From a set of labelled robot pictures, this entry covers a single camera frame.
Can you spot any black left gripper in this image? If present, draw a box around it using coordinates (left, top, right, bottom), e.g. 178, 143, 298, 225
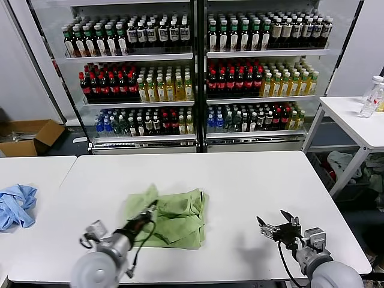
121, 199, 160, 239

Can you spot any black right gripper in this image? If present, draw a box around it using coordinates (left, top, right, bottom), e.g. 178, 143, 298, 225
256, 209, 302, 245

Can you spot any light green printed t-shirt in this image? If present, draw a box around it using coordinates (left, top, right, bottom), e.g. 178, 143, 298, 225
123, 183, 211, 251

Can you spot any pale green clothes pile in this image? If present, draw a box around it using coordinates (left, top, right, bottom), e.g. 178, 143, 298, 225
361, 152, 384, 193

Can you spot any glass beverage display cabinet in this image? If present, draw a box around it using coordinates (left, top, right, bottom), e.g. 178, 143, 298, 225
201, 0, 365, 152
28, 0, 200, 154

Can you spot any white cabinet shelf board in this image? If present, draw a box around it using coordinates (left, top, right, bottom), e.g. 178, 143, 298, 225
206, 129, 307, 139
64, 53, 195, 64
206, 95, 317, 105
82, 100, 196, 107
206, 49, 330, 58
91, 134, 197, 142

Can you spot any grey plastic crate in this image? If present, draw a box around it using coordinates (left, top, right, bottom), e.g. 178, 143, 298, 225
308, 151, 337, 193

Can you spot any dark storage bin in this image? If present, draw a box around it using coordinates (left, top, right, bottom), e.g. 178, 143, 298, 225
338, 179, 384, 211

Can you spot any white crumpled garment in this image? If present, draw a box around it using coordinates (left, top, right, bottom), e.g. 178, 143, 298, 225
326, 151, 363, 187

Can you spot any white side table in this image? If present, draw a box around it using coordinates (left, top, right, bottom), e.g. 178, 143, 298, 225
301, 95, 384, 199

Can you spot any open cardboard box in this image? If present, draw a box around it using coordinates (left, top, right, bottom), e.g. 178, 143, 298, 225
0, 119, 66, 158

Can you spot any light blue crumpled garment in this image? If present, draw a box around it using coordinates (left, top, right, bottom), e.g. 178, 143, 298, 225
0, 183, 38, 232

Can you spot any metal rods bundle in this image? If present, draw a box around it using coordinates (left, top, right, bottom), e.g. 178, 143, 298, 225
7, 131, 38, 141

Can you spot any clear plastic bottle white cap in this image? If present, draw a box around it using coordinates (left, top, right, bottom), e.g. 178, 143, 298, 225
359, 83, 384, 118
361, 75, 384, 104

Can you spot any green cap brown tea bottle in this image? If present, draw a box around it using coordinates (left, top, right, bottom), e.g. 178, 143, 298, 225
95, 25, 107, 57
106, 24, 118, 56
74, 27, 86, 58
250, 19, 261, 51
116, 23, 128, 56
229, 20, 240, 52
218, 20, 230, 52
260, 19, 271, 51
239, 19, 251, 51
64, 28, 76, 58
85, 26, 97, 57
209, 20, 220, 52

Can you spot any navy label dark drink bottle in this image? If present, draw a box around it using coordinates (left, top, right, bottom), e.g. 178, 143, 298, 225
322, 17, 334, 45
291, 17, 303, 46
179, 20, 191, 46
301, 17, 313, 45
127, 21, 139, 47
136, 21, 148, 47
157, 20, 169, 47
169, 20, 180, 47
146, 20, 158, 47
311, 17, 323, 45

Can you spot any beige label dark drink bottle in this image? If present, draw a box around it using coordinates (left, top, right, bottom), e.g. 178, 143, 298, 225
271, 18, 284, 46
281, 18, 293, 46

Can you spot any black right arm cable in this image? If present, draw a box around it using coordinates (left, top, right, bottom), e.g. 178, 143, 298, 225
277, 239, 302, 287

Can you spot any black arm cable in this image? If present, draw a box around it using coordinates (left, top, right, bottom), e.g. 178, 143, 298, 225
131, 220, 156, 272
277, 239, 302, 287

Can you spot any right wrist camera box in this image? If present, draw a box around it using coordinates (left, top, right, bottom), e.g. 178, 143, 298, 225
303, 227, 327, 250

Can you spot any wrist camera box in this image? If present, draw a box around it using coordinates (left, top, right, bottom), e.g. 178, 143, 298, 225
303, 227, 327, 250
79, 220, 108, 248

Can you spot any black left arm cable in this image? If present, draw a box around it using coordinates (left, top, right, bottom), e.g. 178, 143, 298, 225
131, 220, 156, 272

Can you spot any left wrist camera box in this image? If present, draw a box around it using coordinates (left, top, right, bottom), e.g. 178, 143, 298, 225
79, 220, 108, 248

